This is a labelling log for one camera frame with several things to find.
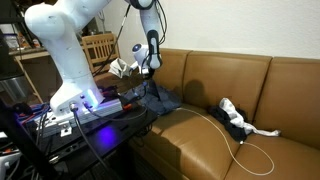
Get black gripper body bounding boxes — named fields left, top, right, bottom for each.
left=133, top=59, right=157, bottom=82

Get blue denim trousers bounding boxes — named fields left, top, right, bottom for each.
left=121, top=79, right=183, bottom=117

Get brown leather couch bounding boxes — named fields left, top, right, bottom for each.
left=96, top=48, right=320, bottom=180

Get white folded cloth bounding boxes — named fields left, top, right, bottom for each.
left=108, top=58, right=135, bottom=80

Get black orange clamp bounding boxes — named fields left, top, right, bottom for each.
left=120, top=102, right=135, bottom=112

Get wooden slatted chair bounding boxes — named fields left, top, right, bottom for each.
left=80, top=32, right=122, bottom=77

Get black robot table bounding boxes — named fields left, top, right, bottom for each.
left=0, top=96, right=158, bottom=180

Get black crumpled garment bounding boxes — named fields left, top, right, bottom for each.
left=208, top=104, right=250, bottom=143

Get wooden shelf desk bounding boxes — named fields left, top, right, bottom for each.
left=8, top=45, right=53, bottom=104

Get grey trash can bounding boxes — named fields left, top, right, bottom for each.
left=0, top=73, right=32, bottom=105

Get black tripod pole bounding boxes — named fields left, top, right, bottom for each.
left=0, top=98, right=59, bottom=180

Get metal base rail plate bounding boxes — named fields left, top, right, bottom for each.
left=33, top=95, right=125, bottom=130

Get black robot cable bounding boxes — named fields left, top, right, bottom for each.
left=68, top=103, right=149, bottom=180

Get white charging cable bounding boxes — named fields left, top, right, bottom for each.
left=174, top=106, right=276, bottom=177

